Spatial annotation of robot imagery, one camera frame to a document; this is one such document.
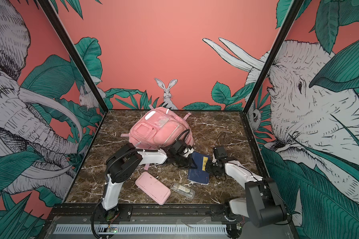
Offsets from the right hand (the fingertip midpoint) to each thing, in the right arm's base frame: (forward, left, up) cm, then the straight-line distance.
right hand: (205, 167), depth 88 cm
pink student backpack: (+28, +33, +3) cm, 43 cm away
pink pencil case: (-12, +30, 0) cm, 32 cm away
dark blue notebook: (-4, +4, -1) cm, 6 cm away
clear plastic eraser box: (-14, +12, 0) cm, 18 cm away
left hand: (-1, +4, +3) cm, 5 cm away
